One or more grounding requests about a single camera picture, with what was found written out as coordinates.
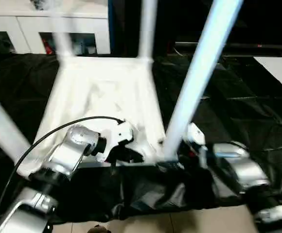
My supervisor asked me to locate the white flat board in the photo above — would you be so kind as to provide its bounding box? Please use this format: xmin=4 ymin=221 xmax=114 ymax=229
xmin=254 ymin=57 xmax=282 ymax=98

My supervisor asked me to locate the dark patterned jar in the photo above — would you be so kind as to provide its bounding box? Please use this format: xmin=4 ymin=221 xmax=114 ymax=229
xmin=31 ymin=0 xmax=55 ymax=11

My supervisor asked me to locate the white plastic table top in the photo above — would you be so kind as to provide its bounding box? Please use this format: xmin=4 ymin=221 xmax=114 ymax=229
xmin=17 ymin=56 xmax=170 ymax=178

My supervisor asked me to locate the white glass-door cabinet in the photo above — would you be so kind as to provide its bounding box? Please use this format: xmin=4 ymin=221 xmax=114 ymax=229
xmin=0 ymin=0 xmax=111 ymax=55

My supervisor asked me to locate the black plastic mat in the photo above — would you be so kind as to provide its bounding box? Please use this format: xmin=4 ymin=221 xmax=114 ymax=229
xmin=0 ymin=51 xmax=282 ymax=224

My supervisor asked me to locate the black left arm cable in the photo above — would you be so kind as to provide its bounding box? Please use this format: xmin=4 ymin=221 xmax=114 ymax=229
xmin=0 ymin=116 xmax=125 ymax=229

